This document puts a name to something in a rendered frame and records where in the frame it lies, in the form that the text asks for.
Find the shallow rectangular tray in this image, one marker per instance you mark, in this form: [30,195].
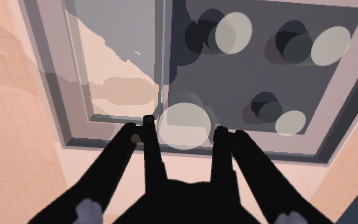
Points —
[119,49]

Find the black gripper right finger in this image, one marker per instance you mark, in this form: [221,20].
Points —
[278,200]

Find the translucent grey cylinder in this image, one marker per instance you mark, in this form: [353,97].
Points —
[284,120]
[230,35]
[184,123]
[317,48]

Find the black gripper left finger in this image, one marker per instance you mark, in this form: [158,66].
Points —
[86,200]

